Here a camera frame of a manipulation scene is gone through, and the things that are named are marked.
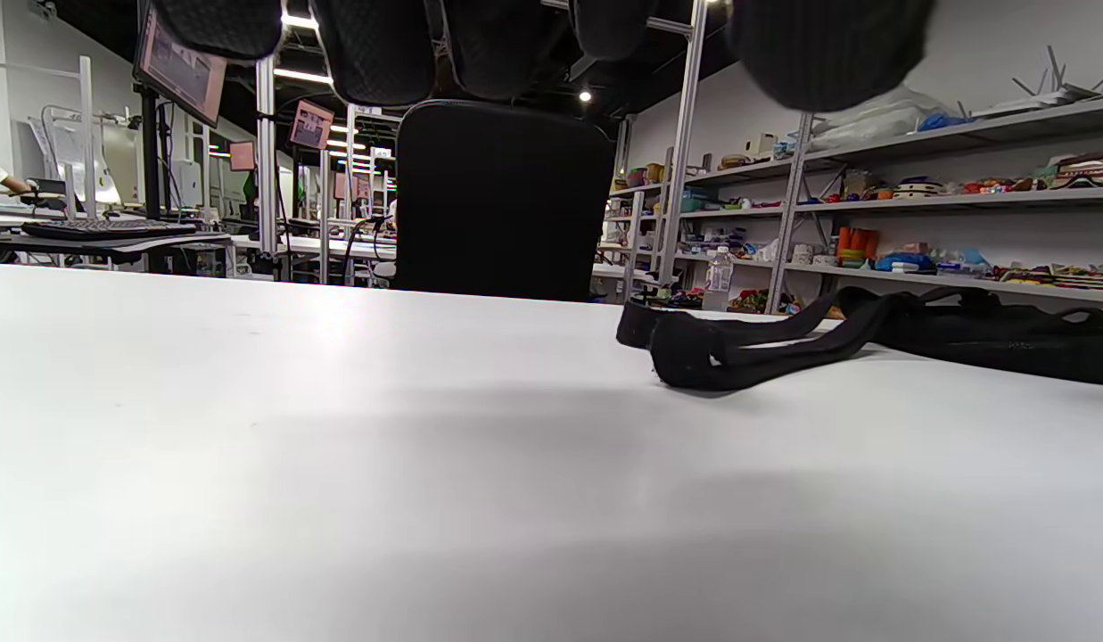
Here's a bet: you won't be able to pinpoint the black monitor pole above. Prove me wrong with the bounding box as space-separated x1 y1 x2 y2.
139 85 167 273

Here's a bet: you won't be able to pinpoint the clear water bottle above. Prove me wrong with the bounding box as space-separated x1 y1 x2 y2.
704 247 735 311

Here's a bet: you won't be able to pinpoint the white background desk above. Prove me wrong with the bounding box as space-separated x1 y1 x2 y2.
230 234 400 265

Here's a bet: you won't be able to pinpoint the person's left hand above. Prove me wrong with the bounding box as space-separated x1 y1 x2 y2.
150 0 937 113

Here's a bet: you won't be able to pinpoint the black office chair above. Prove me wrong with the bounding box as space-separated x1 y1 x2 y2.
393 100 616 302

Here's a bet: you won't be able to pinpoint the black bag with shoulder strap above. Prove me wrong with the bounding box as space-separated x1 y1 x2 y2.
616 287 1103 391

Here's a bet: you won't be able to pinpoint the assorted colourful shelf items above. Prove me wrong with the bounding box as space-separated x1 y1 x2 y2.
609 152 1103 313

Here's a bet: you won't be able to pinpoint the large computer monitor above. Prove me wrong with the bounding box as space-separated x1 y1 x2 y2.
134 4 228 128

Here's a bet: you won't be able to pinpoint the black keyboard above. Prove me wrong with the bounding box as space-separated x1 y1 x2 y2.
21 219 197 242

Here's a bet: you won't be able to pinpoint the grey shelving rack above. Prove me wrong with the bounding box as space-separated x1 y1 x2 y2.
605 89 1103 315

